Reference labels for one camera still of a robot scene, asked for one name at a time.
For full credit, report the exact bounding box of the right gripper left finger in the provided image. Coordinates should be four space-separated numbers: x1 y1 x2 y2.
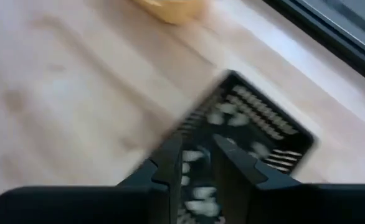
0 133 183 224

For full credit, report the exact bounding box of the black mesh basket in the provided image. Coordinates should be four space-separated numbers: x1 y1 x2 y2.
169 70 316 224

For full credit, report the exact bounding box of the yellow plastic bin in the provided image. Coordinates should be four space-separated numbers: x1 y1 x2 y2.
132 0 211 25

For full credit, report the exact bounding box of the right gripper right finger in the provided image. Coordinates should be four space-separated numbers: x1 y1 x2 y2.
213 134 365 224

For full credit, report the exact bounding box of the black aluminium table frame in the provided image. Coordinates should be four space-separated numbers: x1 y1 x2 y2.
263 0 365 88

